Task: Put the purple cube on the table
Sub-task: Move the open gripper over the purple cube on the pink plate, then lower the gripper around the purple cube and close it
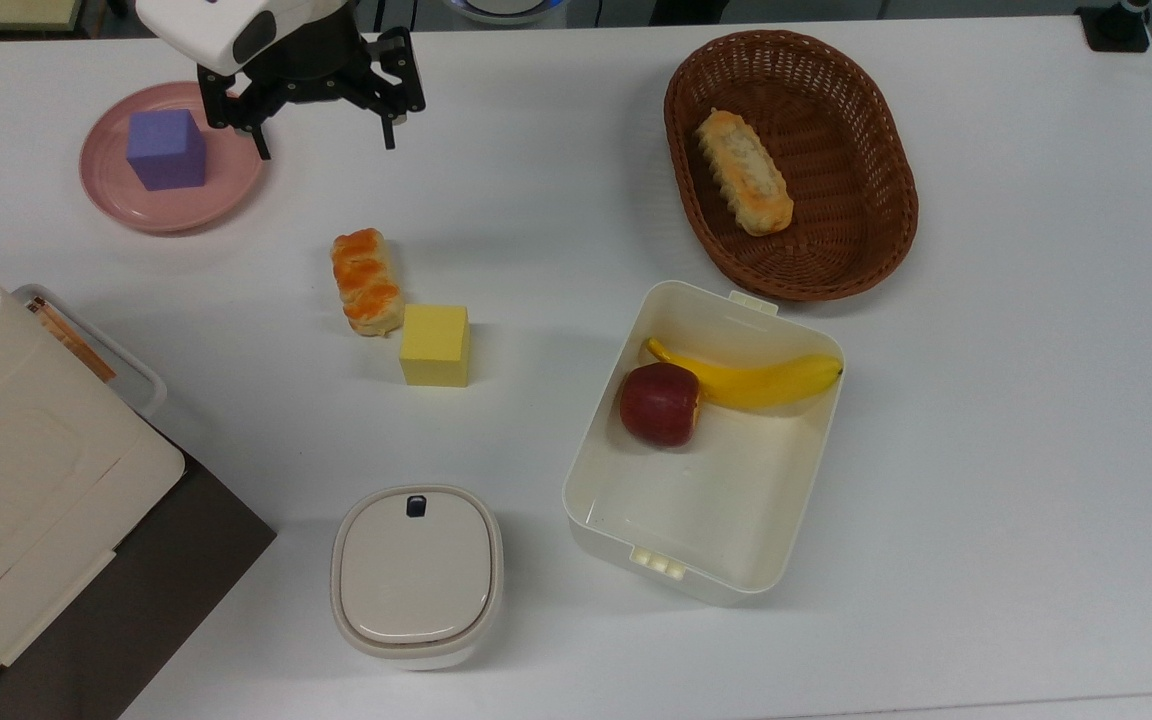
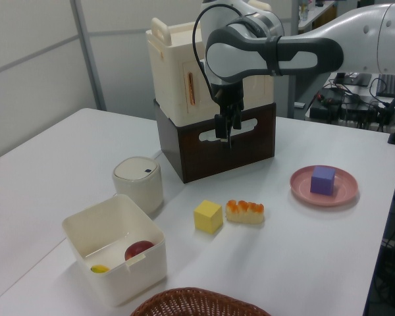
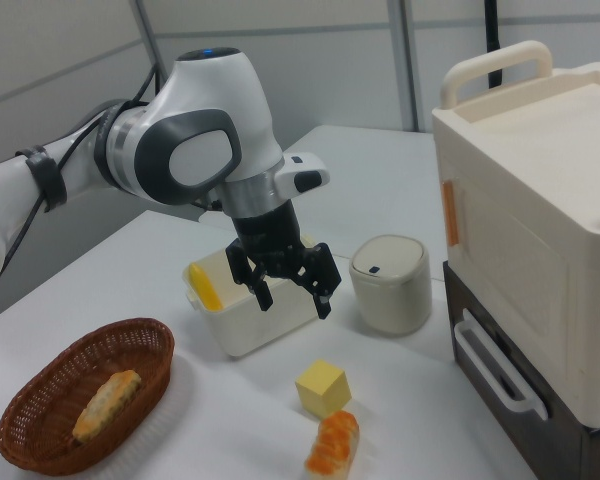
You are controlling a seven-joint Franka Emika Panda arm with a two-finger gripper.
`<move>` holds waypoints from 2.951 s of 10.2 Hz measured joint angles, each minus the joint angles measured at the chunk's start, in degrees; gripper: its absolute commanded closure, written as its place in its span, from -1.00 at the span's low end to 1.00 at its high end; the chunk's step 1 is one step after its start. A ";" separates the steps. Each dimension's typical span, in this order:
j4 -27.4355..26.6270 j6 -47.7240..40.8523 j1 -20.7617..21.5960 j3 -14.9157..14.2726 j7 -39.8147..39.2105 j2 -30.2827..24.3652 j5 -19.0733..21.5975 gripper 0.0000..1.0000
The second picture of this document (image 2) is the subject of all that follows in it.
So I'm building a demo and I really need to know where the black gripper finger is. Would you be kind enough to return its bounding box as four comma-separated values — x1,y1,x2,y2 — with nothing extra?
215,113,228,144
230,107,242,131

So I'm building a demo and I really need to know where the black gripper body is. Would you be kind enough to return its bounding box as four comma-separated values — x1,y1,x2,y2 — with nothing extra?
211,78,245,115

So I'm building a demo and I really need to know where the yellow cube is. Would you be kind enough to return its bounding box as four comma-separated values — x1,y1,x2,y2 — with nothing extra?
193,199,223,235

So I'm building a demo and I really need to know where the purple cube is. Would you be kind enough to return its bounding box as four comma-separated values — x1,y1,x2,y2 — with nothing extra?
310,165,336,198

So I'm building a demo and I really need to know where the dark brown wooden crate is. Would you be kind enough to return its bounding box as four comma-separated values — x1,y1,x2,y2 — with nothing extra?
153,98,278,184

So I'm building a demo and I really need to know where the cream plastic storage box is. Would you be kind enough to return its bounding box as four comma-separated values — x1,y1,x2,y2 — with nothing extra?
145,17,276,126

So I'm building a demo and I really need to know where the salmon roe sushi toy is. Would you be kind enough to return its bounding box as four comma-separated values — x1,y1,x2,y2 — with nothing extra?
224,199,265,226

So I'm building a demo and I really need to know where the black electronics box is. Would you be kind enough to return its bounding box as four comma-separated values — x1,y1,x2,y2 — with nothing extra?
308,86,395,125

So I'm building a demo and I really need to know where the white lidded canister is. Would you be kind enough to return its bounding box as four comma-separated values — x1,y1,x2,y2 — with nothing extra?
111,156,165,215

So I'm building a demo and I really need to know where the pink plate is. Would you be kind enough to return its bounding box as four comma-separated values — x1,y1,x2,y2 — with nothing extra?
289,165,359,207

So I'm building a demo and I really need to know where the red apple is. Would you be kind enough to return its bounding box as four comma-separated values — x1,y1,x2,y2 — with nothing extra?
124,240,155,261

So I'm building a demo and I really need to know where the black keyboard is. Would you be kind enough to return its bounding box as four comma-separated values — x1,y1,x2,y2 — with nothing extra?
375,74,395,98

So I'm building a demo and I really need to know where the white open plastic bin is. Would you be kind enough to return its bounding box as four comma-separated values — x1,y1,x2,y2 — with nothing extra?
61,194,167,308

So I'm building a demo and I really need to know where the brown wicker basket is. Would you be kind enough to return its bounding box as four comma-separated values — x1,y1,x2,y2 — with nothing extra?
130,287,271,316

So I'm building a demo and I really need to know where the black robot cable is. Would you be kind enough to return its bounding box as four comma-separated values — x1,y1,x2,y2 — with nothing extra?
192,2,248,99

